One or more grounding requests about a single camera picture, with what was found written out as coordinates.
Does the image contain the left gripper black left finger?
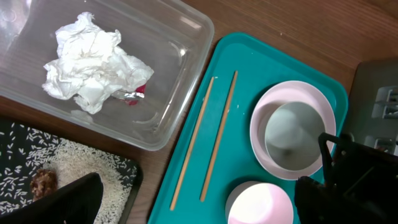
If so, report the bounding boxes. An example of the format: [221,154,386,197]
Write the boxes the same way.
[1,172,103,224]

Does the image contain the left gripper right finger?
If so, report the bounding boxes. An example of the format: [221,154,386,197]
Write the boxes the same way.
[294,176,342,224]

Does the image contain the red snack wrapper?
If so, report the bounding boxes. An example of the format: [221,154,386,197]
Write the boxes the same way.
[111,85,146,106]

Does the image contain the brown food scrap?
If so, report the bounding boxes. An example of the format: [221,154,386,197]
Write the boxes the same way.
[30,169,58,201]

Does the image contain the white napkin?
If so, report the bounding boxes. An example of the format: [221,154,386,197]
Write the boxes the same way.
[42,12,154,114]

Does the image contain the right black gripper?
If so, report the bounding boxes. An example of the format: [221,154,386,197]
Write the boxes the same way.
[318,133,397,224]

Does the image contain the grey dish rack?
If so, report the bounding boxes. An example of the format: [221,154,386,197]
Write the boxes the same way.
[341,58,397,156]

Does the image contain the clear plastic bin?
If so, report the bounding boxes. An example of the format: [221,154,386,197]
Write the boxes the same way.
[1,0,215,151]

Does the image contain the teal plastic tray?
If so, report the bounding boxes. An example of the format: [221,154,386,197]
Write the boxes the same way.
[149,32,348,223]

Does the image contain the large white plate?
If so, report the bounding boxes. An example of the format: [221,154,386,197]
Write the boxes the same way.
[250,81,336,180]

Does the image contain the pale green bowl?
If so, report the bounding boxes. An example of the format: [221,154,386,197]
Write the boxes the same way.
[264,101,325,171]

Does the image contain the black plastic tray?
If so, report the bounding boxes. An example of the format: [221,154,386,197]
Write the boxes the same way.
[0,116,144,224]

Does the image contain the white rice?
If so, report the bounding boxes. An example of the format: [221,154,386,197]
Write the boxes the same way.
[0,123,138,224]

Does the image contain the wooden chopstick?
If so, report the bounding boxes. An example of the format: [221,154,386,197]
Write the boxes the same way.
[200,71,238,202]
[170,77,215,211]

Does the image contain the small white dish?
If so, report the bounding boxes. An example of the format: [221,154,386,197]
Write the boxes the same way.
[225,181,294,224]

